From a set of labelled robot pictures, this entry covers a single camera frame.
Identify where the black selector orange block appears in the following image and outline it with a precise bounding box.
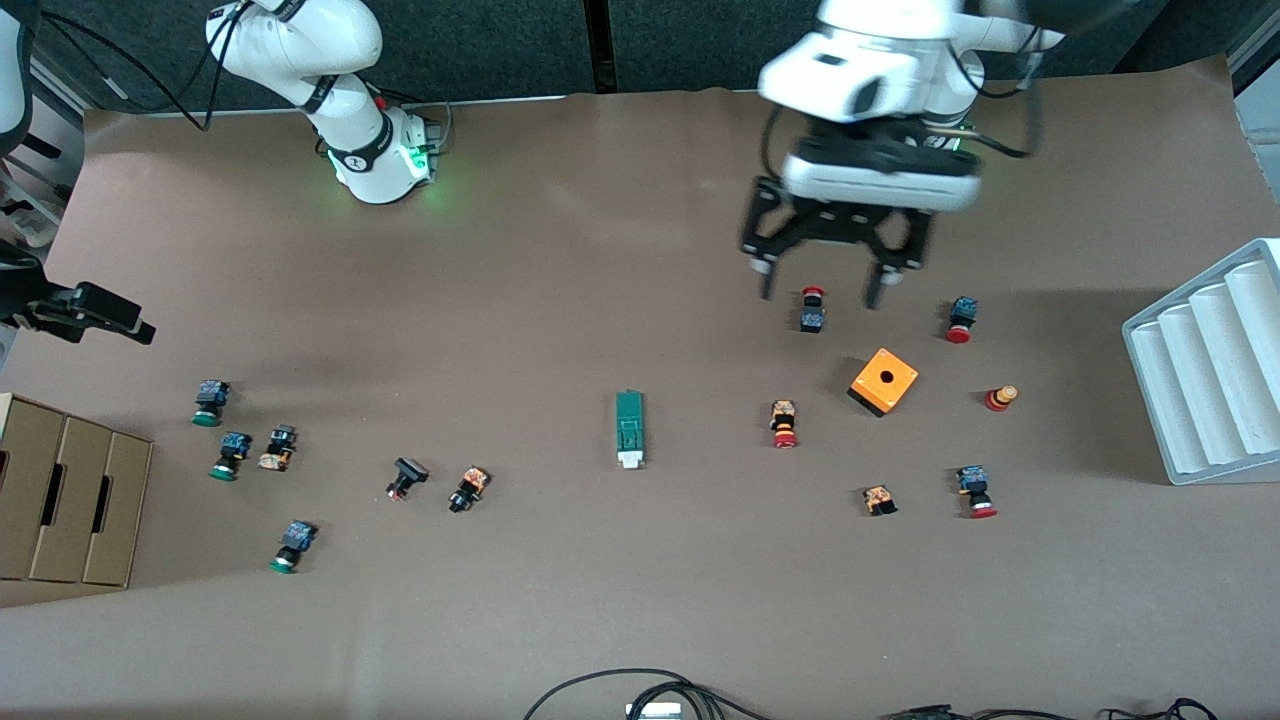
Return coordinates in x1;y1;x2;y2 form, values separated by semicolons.
447;465;492;515

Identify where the red push button blue block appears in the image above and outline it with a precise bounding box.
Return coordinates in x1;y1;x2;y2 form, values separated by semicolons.
955;464;999;521
944;295;981;346

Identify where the black cable bundle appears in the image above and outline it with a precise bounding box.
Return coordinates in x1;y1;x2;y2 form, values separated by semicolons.
522;667;773;720

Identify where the green load switch white handle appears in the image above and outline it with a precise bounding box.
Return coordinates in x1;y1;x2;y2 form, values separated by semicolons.
614;389;648;471

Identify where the thin black cable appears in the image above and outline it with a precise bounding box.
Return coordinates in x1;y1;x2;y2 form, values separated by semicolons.
884;697;1223;720

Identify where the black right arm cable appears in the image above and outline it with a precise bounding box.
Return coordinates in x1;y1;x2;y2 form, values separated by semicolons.
36;6;218;133

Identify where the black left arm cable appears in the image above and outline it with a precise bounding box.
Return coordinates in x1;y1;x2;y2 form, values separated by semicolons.
958;38;1047;163

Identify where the black vertical post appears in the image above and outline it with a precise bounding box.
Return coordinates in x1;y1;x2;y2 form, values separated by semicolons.
583;0;618;94

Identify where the orange button enclosure box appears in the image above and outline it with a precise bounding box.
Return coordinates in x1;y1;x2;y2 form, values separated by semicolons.
846;346;920;419

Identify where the brown cardboard box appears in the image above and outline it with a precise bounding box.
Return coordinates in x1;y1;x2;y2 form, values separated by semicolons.
0;391;155;590

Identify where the green push button blue block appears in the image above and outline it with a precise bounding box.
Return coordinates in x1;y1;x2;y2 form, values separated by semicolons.
191;378;232;429
208;430;254;483
268;519;319;576

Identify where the black square button red base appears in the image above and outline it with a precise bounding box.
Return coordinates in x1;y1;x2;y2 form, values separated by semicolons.
385;456;431;503

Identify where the white ribbed plastic tray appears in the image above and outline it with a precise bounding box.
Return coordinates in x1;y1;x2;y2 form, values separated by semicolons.
1121;237;1280;488

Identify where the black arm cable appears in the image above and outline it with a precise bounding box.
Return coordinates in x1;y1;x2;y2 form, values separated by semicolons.
36;6;218;133
958;38;1047;163

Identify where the brown paper table cover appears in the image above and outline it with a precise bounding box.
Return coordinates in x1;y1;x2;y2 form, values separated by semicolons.
0;55;1280;720

